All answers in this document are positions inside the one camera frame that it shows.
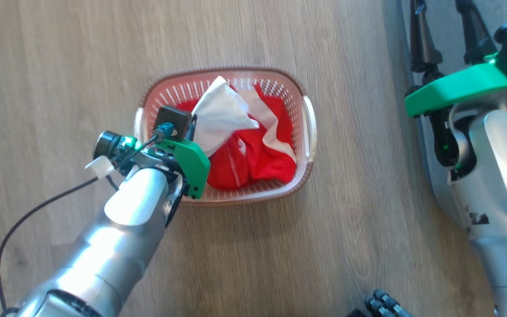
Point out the grey sofa seat cushion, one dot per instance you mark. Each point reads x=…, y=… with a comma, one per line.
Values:
x=449, y=35

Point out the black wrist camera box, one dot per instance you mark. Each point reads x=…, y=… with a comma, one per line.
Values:
x=172, y=116

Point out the red garment with white stripe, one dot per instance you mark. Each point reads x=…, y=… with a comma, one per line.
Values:
x=258, y=158

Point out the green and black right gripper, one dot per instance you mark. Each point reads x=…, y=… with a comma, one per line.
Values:
x=460, y=88

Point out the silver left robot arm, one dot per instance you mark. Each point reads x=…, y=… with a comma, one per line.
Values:
x=117, y=246

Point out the dark grey ribbed robot part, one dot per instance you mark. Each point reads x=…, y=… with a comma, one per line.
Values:
x=383, y=304

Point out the white cloth garment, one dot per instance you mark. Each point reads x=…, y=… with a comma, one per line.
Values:
x=220, y=114

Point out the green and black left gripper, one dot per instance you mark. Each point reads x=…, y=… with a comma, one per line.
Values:
x=189, y=165

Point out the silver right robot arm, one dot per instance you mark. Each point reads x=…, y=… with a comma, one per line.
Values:
x=500, y=176

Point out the perforated plastic laundry basket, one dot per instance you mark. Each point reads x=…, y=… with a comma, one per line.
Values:
x=299, y=132

